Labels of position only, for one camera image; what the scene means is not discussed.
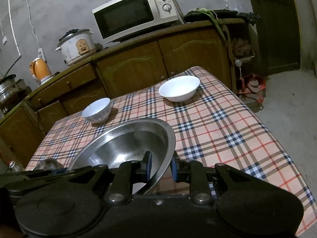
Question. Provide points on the cooking oil bottle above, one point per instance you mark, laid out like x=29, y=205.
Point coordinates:
x=16, y=167

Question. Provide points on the green cloth on cabinet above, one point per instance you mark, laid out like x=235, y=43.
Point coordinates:
x=236, y=27

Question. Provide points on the red item on floor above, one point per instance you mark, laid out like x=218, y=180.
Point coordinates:
x=252, y=91

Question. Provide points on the steel mixing bowl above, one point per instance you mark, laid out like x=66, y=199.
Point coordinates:
x=130, y=141

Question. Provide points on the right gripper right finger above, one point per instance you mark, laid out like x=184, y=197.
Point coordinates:
x=206, y=183

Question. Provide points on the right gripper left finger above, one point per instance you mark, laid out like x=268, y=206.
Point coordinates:
x=101, y=185

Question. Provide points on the blue-white ceramic bowl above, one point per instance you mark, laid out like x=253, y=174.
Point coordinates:
x=98, y=111

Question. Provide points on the brown wooden sideboard cabinet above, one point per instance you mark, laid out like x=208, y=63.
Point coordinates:
x=124, y=68

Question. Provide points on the large steel plate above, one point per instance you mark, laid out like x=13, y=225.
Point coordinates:
x=48, y=164

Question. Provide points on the white rice cooker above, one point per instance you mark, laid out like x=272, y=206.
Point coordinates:
x=76, y=45

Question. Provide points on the stacked steel steamer pot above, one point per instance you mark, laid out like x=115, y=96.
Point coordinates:
x=12, y=92

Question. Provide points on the orange electric kettle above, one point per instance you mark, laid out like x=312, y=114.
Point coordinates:
x=39, y=68

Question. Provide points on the shallow white bowl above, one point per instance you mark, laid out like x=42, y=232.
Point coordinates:
x=179, y=89

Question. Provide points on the plaid tablecloth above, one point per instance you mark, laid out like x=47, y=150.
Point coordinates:
x=214, y=126

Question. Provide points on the white microwave oven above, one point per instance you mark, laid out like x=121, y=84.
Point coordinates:
x=118, y=19

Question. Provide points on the dark door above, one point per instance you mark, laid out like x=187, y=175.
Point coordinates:
x=278, y=35

